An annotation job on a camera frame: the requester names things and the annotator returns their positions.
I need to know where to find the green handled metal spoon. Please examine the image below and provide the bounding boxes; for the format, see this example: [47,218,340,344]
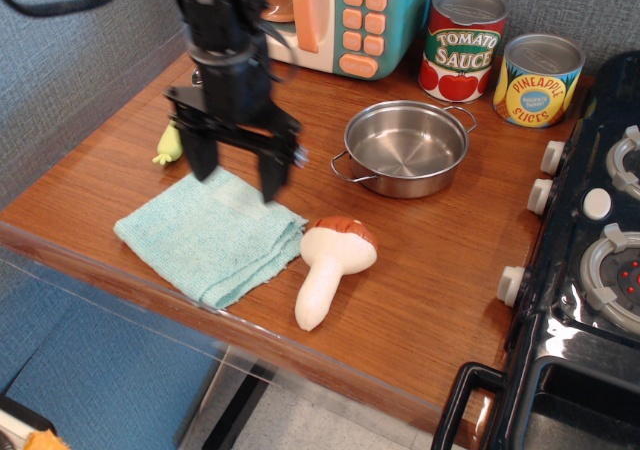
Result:
[152,119,183,166]

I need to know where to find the small steel pot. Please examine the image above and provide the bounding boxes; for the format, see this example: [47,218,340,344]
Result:
[330,100,478,199]

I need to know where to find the white brown plush mushroom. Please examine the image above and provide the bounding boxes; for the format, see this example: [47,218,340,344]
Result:
[294,216,378,331]

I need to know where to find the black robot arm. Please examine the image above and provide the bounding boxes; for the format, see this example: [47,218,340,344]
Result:
[167,0,306,202]

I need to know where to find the toy teal microwave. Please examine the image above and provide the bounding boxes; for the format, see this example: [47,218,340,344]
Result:
[262,0,430,81]

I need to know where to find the black toy stove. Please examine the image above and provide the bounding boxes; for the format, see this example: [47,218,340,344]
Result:
[432,51,639,449]

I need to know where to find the orange fuzzy object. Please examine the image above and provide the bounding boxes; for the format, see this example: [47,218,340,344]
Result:
[23,430,70,450]

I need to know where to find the tomato sauce can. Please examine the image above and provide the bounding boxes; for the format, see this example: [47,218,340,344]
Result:
[419,0,508,103]

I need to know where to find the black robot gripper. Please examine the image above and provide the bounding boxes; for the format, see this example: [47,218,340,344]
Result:
[167,44,308,203]

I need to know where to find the pineapple slices can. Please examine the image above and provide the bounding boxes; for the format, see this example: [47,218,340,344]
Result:
[493,34,586,129]

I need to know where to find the light blue folded rag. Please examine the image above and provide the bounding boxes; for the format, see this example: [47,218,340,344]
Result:
[114,168,307,309]

